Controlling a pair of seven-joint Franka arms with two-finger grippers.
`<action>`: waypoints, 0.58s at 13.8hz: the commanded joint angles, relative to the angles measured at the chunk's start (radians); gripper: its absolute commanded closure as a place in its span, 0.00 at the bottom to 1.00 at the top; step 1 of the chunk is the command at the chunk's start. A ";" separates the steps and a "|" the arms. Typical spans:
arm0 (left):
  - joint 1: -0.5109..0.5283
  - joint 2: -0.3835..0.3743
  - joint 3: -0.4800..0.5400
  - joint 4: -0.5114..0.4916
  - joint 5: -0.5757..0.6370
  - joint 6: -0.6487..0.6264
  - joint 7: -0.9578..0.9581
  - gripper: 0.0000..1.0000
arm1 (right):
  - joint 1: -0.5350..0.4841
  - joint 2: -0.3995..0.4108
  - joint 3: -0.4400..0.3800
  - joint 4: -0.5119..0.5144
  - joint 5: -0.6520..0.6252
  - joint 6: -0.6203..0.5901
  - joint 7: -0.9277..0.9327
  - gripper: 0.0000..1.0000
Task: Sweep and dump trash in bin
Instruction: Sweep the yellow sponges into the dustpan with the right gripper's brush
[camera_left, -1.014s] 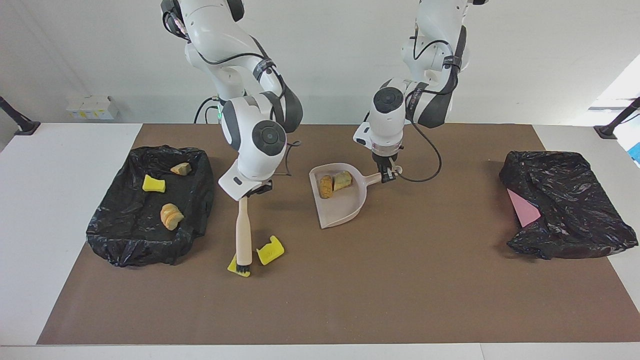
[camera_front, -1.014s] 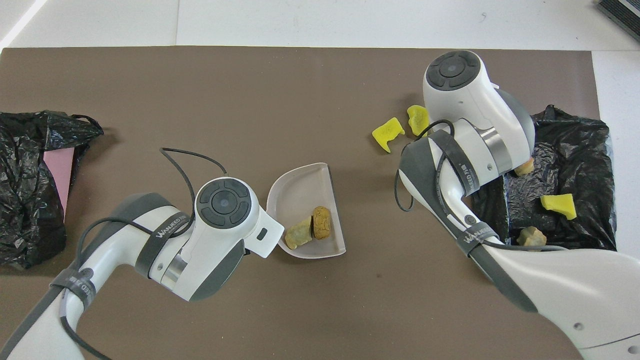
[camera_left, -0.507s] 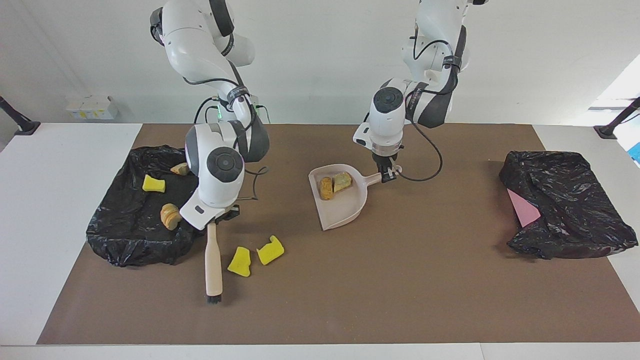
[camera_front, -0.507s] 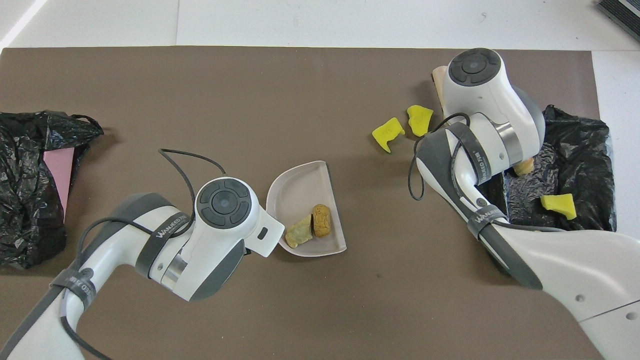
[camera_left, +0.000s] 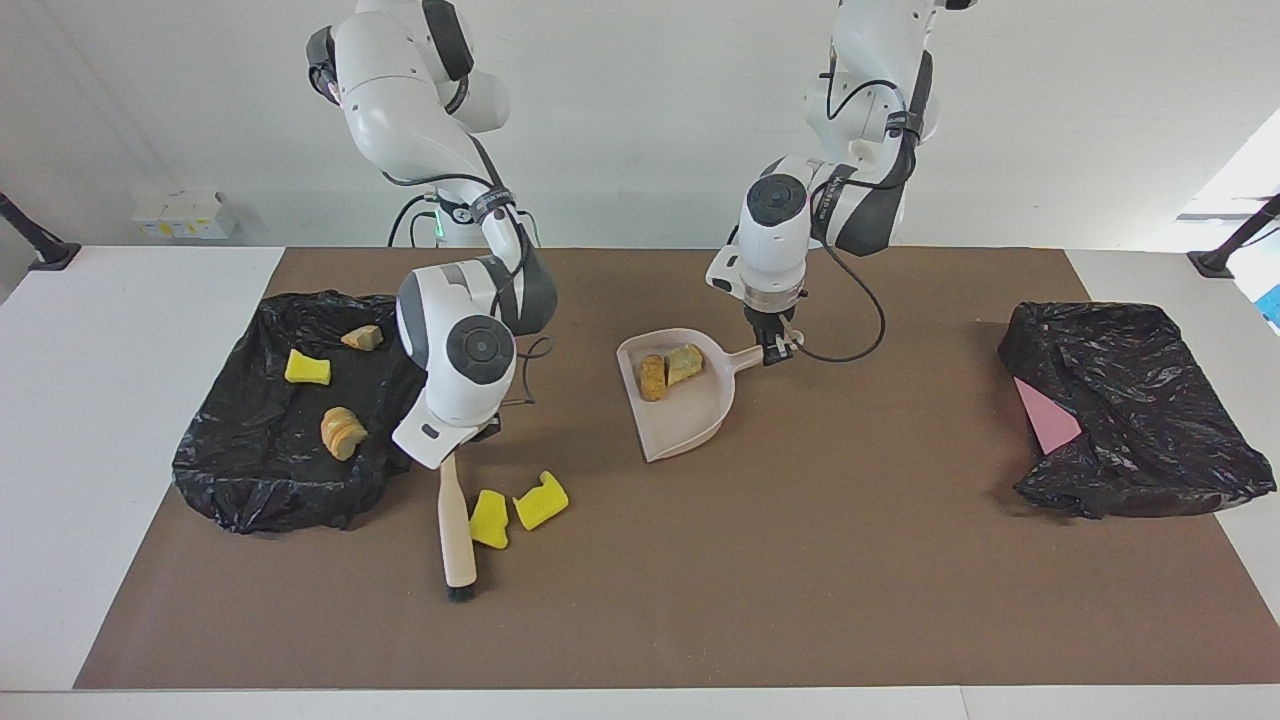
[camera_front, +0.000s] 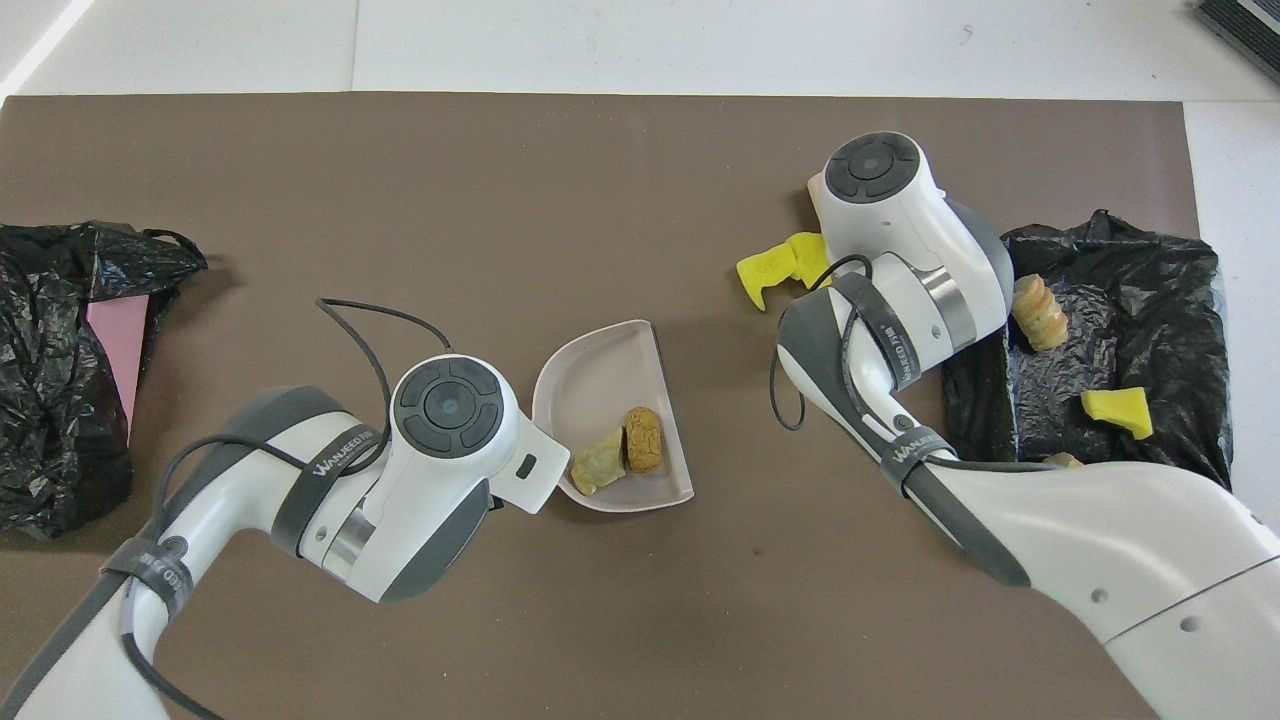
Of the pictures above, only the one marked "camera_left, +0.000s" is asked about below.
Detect notched yellow sponge piece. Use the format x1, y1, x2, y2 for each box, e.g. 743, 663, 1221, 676
512, 470, 570, 532

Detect beige brush black bristles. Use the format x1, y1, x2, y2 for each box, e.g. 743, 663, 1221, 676
437, 452, 479, 602

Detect beige plastic dustpan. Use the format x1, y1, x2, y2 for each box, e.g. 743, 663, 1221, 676
616, 327, 807, 463

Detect large pale layered chunk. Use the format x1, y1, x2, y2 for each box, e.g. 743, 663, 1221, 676
320, 406, 369, 462

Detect black trash bag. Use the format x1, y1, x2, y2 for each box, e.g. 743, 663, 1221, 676
997, 300, 1278, 520
171, 290, 430, 535

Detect pink bin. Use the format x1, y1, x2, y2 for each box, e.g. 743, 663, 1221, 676
1014, 377, 1083, 456

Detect brown table mat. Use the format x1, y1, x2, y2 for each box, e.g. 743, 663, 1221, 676
73, 247, 1280, 691

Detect white cardboard box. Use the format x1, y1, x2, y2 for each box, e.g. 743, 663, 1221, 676
131, 190, 238, 241

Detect black stand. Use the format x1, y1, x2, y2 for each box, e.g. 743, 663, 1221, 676
0, 190, 83, 272
1187, 193, 1280, 279

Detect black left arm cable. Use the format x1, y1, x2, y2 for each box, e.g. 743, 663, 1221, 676
805, 40, 931, 363

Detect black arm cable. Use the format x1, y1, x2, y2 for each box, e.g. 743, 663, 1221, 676
805, 40, 931, 363
380, 170, 554, 406

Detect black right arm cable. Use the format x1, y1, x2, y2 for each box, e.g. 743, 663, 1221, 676
380, 170, 554, 406

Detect black base cable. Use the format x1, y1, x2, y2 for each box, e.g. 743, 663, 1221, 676
388, 193, 441, 248

